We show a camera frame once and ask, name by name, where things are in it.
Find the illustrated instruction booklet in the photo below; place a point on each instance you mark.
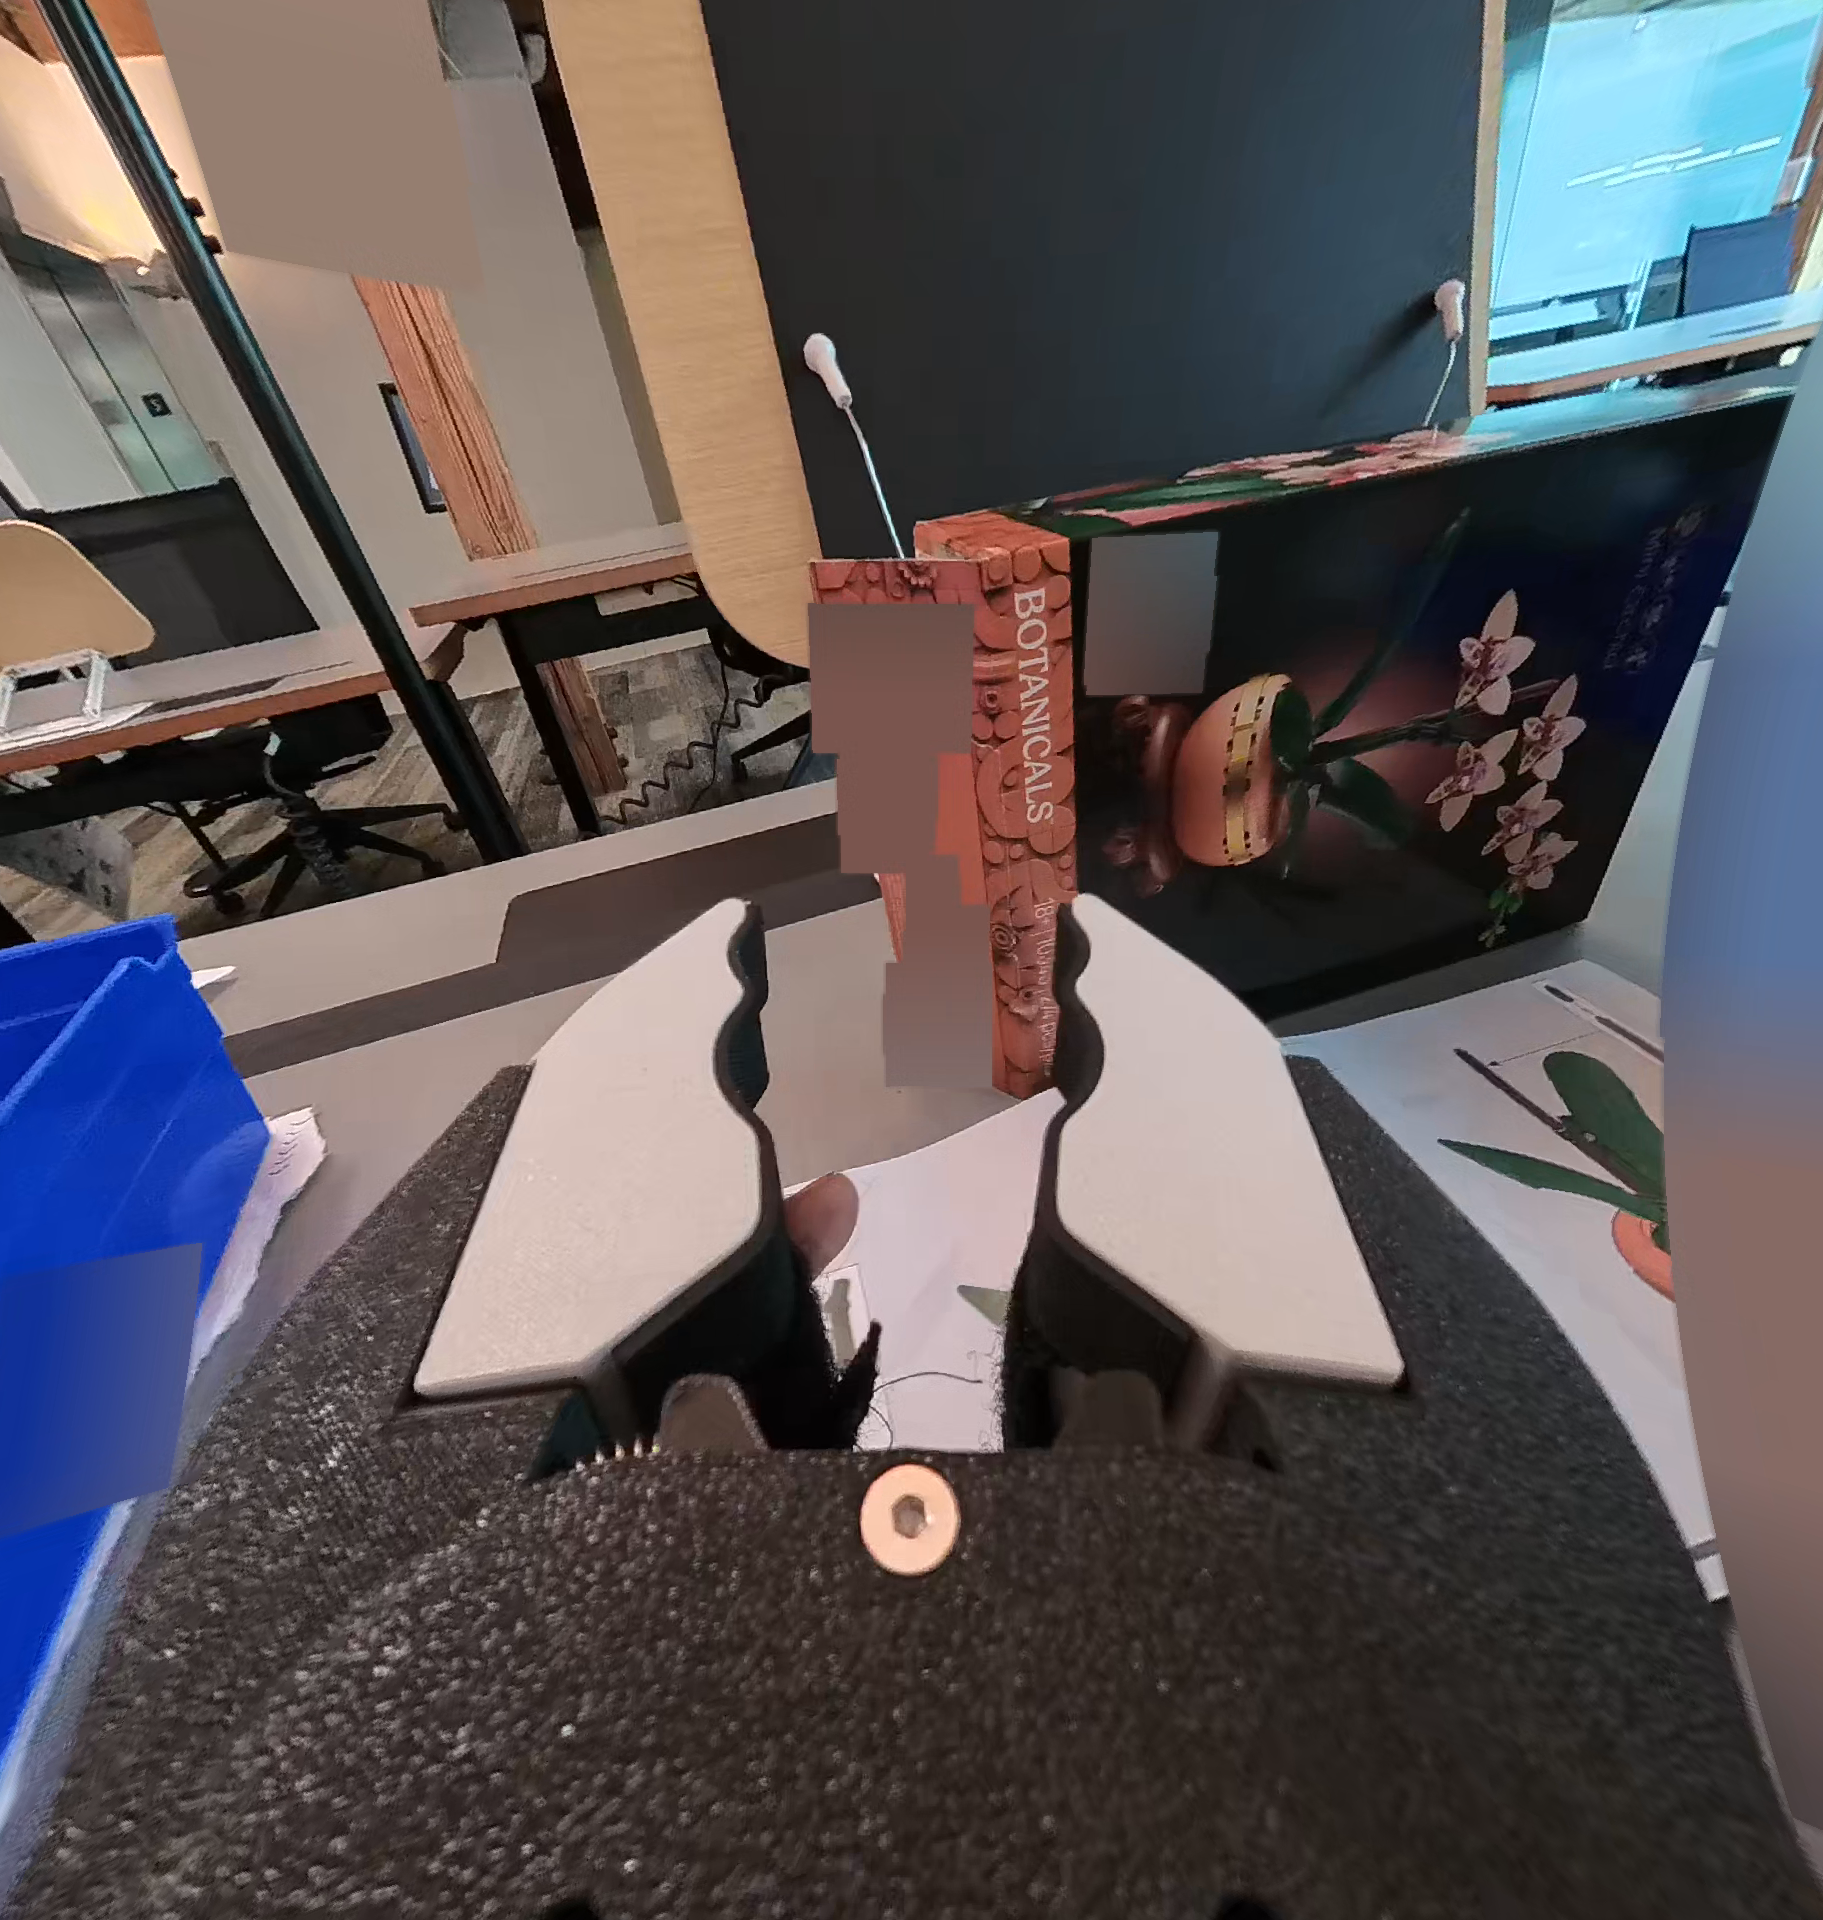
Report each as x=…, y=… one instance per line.
x=1511, y=1080

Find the grey desk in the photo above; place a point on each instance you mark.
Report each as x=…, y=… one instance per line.
x=372, y=976

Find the torn white paper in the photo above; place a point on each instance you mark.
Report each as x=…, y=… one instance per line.
x=274, y=1170

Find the person's left hand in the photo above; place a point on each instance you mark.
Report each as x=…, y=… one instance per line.
x=822, y=1218

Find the wooden post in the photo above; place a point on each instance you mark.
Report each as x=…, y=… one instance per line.
x=469, y=435

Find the black partition panel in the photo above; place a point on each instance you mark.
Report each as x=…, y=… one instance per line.
x=1076, y=226

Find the blue plastic bin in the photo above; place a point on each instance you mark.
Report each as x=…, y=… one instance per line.
x=86, y=1080

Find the tan moulded chair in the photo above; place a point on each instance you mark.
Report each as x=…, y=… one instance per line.
x=41, y=601

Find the wooden table black frame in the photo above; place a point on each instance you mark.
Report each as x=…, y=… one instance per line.
x=252, y=681
x=566, y=577

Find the clear acrylic stand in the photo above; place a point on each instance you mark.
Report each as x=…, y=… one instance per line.
x=50, y=662

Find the wood framed glass window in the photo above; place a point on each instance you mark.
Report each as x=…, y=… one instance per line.
x=1645, y=121

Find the black computer monitor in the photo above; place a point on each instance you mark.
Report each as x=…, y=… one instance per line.
x=1735, y=262

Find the light wood curved panel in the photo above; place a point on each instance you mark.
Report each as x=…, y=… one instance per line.
x=670, y=301

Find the black office chair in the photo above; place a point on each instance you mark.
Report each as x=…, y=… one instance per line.
x=305, y=840

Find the framed wall picture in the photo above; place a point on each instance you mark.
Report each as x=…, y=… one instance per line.
x=418, y=450

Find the orchid picture toy brick box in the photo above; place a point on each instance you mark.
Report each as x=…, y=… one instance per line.
x=1376, y=601

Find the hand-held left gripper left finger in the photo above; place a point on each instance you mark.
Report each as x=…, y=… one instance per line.
x=611, y=1201

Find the black metal pole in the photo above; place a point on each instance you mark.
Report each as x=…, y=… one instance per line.
x=253, y=376

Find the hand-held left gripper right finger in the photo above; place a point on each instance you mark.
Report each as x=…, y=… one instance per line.
x=1211, y=1186

